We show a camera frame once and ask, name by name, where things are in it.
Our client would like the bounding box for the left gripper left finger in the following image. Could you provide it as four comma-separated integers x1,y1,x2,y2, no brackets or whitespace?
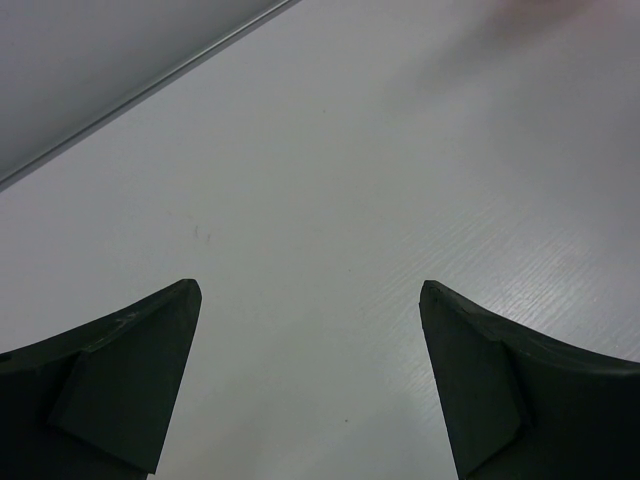
1,279,202,479

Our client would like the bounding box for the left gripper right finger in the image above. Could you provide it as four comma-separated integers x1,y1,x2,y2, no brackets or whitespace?
419,280,639,479

